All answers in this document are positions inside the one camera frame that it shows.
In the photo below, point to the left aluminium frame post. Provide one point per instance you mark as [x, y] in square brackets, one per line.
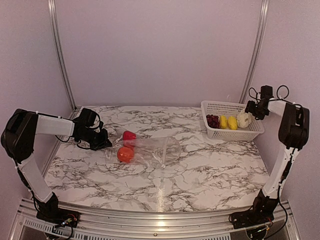
[59, 53]

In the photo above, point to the white plastic basket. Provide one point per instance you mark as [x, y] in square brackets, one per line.
[229, 109]

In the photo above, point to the front aluminium rail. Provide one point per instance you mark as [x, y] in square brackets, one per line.
[108, 224]

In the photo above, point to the pale green fake cabbage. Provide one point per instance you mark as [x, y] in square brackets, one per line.
[244, 120]

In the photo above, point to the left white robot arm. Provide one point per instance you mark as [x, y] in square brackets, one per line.
[18, 141]

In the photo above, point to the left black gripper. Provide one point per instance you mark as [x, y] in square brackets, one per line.
[104, 142]

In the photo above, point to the yellow fake corn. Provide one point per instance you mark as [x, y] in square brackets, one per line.
[223, 122]

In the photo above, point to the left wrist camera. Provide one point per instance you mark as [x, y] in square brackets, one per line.
[100, 125]

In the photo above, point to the right aluminium frame post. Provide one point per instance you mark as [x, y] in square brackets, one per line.
[261, 28]

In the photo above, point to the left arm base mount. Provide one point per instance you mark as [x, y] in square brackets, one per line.
[61, 218]

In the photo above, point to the aluminium frame post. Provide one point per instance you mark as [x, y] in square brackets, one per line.
[59, 53]
[261, 28]

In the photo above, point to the purple fake grapes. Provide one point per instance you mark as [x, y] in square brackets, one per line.
[213, 121]

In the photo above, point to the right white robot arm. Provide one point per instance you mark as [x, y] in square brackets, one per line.
[293, 134]

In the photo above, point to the orange fake pepper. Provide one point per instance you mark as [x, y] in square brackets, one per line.
[125, 154]

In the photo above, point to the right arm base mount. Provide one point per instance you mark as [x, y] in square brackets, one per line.
[248, 218]

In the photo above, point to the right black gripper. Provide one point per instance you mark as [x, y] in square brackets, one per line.
[249, 108]

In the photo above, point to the clear zip top bag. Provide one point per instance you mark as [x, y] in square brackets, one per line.
[154, 152]

